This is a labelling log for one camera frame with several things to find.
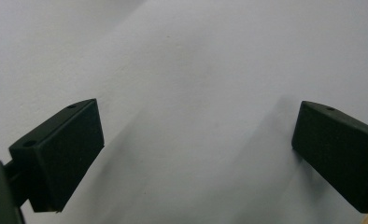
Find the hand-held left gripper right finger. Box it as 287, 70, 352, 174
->
290, 100, 368, 215

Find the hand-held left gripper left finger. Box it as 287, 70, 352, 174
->
4, 98, 106, 214

